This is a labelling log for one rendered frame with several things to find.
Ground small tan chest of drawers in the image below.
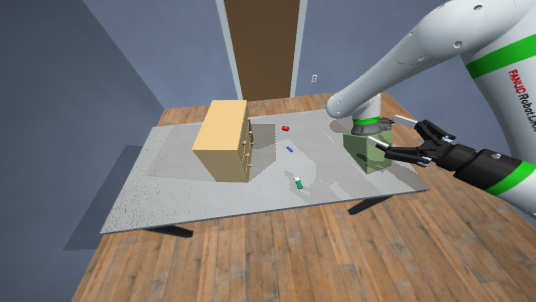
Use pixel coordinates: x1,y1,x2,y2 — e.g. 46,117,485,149
192,100,249,182

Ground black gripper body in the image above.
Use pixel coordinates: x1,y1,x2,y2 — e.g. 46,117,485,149
419,140,476,172

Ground white and green eraser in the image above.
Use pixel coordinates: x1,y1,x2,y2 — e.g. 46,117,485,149
294,177,302,189

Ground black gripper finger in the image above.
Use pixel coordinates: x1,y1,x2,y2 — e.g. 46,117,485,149
393,115,456,146
366,137,438,168

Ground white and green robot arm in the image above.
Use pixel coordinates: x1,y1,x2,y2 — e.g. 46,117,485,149
326,0,536,220

